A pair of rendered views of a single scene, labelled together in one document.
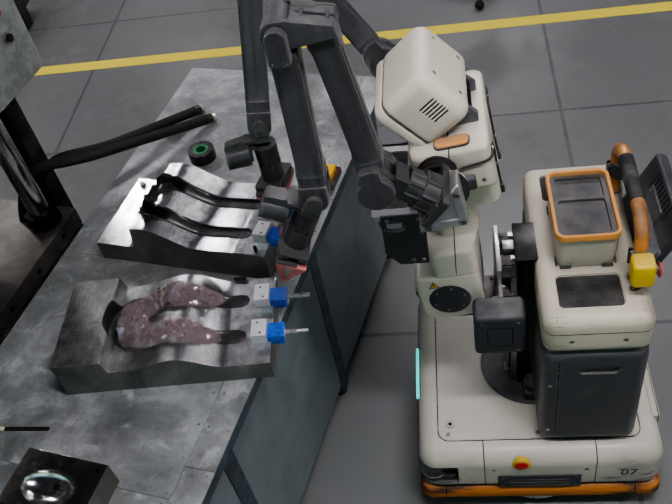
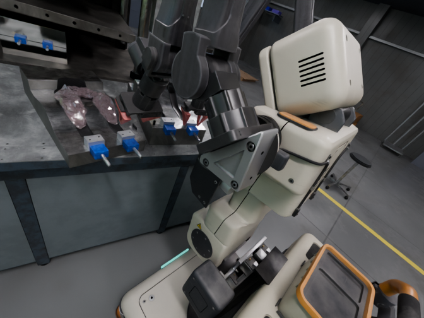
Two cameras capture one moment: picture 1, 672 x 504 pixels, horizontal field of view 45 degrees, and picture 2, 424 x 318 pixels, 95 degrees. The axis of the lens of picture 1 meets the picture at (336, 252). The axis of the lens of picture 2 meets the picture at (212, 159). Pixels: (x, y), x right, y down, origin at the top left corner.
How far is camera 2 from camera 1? 1.38 m
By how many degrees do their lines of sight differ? 19
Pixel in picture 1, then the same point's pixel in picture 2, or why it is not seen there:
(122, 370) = (34, 94)
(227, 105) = not seen: hidden behind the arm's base
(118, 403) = (21, 108)
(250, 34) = (246, 11)
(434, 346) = (193, 256)
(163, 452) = not seen: outside the picture
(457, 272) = (216, 233)
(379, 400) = (163, 250)
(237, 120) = not seen: hidden behind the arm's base
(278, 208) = (139, 53)
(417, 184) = (228, 99)
